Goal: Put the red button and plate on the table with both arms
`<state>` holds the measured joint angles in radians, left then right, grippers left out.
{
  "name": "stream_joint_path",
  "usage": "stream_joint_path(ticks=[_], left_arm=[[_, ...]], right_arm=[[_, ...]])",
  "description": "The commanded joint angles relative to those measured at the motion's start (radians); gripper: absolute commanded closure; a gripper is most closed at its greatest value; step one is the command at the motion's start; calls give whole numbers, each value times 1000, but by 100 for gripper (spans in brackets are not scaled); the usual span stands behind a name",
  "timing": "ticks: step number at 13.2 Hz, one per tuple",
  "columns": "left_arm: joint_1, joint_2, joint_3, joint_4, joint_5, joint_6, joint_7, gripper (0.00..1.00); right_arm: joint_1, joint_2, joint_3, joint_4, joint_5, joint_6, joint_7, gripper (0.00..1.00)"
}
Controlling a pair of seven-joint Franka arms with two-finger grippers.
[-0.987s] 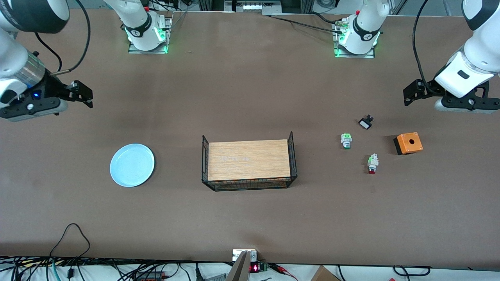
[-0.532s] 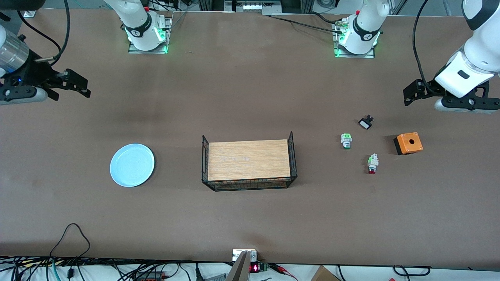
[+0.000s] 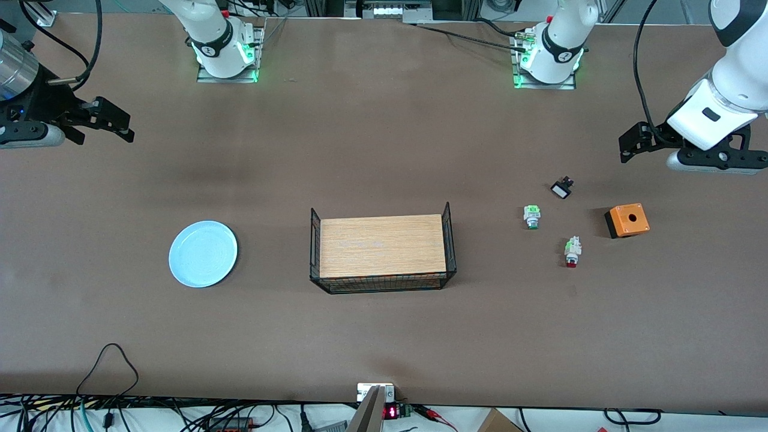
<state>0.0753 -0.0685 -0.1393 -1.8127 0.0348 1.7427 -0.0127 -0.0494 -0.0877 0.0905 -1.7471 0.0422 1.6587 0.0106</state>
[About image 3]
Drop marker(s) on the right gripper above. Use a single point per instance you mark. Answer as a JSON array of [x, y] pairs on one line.
[[49, 102]]

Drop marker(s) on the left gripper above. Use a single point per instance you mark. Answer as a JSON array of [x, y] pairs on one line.
[[656, 133]]

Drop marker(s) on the red push button switch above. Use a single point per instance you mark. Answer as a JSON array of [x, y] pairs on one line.
[[573, 251]]

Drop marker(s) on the light blue plate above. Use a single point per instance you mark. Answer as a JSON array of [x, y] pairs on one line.
[[203, 254]]

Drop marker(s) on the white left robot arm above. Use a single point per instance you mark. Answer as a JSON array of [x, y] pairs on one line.
[[741, 60]]

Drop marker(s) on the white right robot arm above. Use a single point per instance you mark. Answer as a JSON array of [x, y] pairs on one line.
[[216, 36]]

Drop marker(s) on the wooden board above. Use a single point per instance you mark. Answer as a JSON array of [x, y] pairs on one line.
[[384, 246]]

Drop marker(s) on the brown cardboard piece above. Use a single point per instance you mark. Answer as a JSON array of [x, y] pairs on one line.
[[498, 423]]

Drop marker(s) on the orange black power strip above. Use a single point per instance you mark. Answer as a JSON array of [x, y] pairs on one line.
[[231, 426]]

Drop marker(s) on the red digit display module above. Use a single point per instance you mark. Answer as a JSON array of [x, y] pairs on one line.
[[393, 412]]

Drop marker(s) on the orange button enclosure box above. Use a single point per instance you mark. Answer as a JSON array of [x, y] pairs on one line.
[[629, 220]]

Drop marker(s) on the black white rectangular switch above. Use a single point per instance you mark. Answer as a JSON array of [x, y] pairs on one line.
[[561, 189]]

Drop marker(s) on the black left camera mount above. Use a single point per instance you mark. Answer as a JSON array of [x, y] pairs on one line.
[[732, 153]]

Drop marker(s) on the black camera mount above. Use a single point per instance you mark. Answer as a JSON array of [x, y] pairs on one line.
[[732, 153], [18, 114]]

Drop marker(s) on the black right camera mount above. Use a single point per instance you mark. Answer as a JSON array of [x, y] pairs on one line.
[[18, 114]]

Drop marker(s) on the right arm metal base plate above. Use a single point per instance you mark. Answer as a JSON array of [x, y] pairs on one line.
[[210, 78]]

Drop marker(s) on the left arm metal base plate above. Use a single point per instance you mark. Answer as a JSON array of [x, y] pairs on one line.
[[543, 85]]

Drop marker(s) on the green push button switch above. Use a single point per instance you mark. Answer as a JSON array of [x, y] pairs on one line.
[[532, 216]]

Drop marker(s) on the aluminium frame profile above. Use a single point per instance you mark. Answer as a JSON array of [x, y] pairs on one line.
[[39, 15]]

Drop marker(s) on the silver camera bracket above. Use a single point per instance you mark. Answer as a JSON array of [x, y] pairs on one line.
[[373, 408]]

